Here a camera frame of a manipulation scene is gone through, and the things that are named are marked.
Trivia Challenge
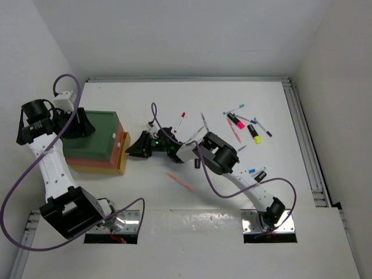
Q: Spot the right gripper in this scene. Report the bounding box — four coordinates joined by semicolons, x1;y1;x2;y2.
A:
127;131;170;158

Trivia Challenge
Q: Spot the yellow bottom drawer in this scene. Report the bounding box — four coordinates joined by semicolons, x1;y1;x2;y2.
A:
70;132;131;176

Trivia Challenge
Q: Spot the orange fineliner pen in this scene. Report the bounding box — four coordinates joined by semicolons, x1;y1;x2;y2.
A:
166;173;194;192

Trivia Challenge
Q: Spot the red fineliner pen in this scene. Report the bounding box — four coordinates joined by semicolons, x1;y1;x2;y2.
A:
173;112;185;133

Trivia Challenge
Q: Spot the green fineliner pen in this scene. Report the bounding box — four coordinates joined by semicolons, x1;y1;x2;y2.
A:
185;126;205;144

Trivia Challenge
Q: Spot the grey fineliner pen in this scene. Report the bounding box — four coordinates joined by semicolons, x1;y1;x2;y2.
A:
201;112;210;133

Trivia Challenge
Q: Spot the pink fineliner pen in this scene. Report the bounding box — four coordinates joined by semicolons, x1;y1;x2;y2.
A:
227;117;242;144

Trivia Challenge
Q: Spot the pink highlighter marker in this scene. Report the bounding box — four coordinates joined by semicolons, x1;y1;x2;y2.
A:
227;113;245;130

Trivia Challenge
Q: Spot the coral drawer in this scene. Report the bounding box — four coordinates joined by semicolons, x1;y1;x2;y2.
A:
65;123;124;169

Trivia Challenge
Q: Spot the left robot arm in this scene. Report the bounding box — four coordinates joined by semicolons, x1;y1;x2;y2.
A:
16;99;113;239

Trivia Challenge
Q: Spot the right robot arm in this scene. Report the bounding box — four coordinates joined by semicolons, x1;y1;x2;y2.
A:
126;128;285;230

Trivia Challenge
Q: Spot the green top drawer box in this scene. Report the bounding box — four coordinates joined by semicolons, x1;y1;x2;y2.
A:
62;110;120;160

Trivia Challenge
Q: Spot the purple highlighter marker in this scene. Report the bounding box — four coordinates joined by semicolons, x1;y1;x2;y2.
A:
194;159;201;169

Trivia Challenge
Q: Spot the teal fineliner pen top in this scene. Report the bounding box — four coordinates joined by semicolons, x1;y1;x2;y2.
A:
223;104;245;115

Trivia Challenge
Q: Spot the teal fineliner pen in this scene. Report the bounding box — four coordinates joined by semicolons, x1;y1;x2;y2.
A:
251;167;266;174
223;104;245;115

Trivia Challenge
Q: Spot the yellow highlighter marker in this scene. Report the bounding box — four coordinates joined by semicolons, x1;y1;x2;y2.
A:
247;124;262;144

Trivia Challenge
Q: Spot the teal fineliner pen lower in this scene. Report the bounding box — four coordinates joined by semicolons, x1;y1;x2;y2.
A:
251;167;266;174

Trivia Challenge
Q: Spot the orange highlighter marker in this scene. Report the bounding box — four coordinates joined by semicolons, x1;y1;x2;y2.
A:
254;171;267;182

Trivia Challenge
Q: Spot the violet fineliner pen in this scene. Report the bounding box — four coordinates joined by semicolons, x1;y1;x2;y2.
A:
254;117;273;137

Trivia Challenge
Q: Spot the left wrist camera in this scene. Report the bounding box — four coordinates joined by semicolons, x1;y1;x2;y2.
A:
53;91;77;113

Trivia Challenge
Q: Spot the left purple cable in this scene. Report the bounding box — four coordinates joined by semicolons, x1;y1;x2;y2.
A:
0;74;145;252

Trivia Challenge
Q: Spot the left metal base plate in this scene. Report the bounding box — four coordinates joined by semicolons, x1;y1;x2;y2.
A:
87;210;140;234

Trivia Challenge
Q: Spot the metal base plate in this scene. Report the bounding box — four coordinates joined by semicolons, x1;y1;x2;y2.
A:
87;210;140;234
241;209;295;235

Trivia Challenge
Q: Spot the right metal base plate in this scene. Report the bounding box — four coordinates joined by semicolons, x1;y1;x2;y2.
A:
241;209;295;235

